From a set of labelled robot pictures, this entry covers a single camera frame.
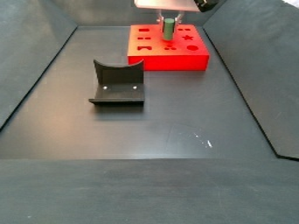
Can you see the grey gripper mounting plate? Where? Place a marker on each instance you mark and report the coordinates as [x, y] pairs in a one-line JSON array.
[[174, 5]]

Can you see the green cylinder peg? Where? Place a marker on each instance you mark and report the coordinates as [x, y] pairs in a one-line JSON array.
[[168, 29]]

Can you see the red shape sorter block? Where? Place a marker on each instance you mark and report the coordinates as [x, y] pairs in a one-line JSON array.
[[182, 54]]

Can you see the black curved holder stand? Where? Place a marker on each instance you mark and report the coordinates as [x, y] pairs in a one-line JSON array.
[[120, 83]]

